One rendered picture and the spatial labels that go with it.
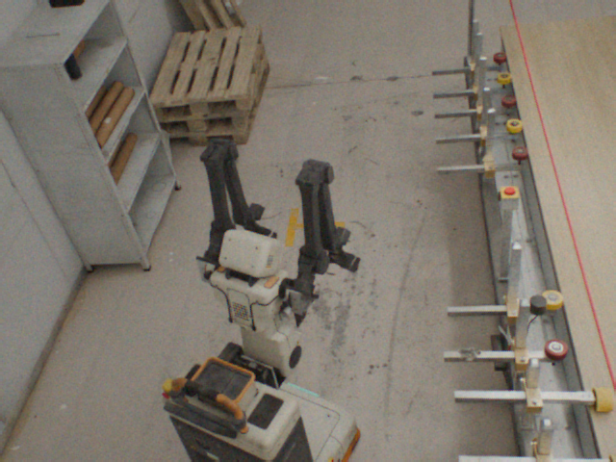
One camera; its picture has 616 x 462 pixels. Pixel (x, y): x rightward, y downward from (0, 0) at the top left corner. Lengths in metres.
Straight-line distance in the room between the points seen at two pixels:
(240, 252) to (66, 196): 2.04
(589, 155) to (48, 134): 2.91
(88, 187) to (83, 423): 1.38
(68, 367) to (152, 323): 0.54
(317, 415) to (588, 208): 1.58
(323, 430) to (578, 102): 2.23
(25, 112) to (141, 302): 1.35
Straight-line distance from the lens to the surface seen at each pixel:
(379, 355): 3.83
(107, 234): 4.52
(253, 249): 2.52
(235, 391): 2.70
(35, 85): 3.97
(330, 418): 3.30
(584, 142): 3.75
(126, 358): 4.21
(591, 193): 3.43
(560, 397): 2.56
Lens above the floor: 3.06
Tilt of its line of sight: 42 degrees down
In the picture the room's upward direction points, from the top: 11 degrees counter-clockwise
